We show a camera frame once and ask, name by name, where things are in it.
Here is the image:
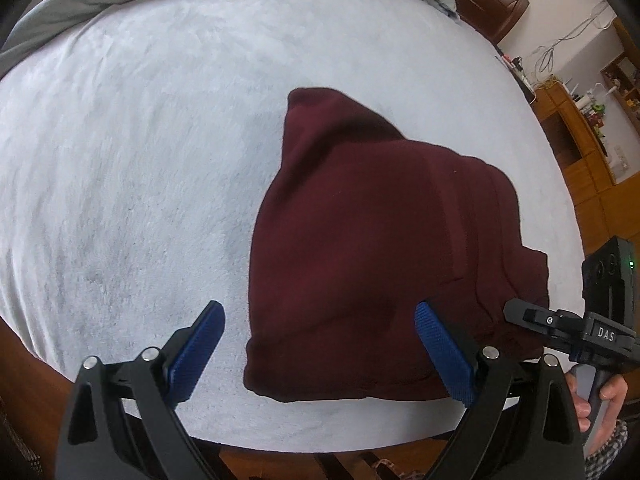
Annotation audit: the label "wooden desk cabinet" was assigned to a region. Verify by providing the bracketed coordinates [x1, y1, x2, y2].
[529, 14, 640, 266]

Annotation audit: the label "checkered right sleeve forearm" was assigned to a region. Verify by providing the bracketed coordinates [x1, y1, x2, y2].
[585, 420, 629, 480]

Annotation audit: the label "maroon pants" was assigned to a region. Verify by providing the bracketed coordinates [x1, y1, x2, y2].
[244, 88, 549, 402]

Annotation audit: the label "person's right hand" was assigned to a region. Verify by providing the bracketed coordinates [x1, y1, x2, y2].
[564, 369, 630, 436]

